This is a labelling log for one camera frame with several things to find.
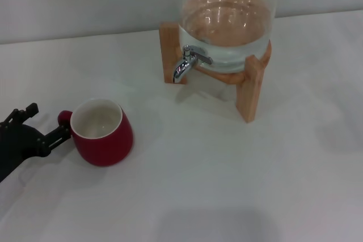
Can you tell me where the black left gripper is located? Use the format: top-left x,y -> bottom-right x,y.
0,102 -> 70,183

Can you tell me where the red ceramic cup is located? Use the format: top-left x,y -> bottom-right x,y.
57,98 -> 134,167

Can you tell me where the chrome faucet tap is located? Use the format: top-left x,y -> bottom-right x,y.
172,44 -> 214,84

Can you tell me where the glass water dispenser jar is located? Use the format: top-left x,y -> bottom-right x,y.
178,0 -> 278,73

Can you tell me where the wooden dispenser stand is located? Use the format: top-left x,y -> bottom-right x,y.
159,20 -> 273,124

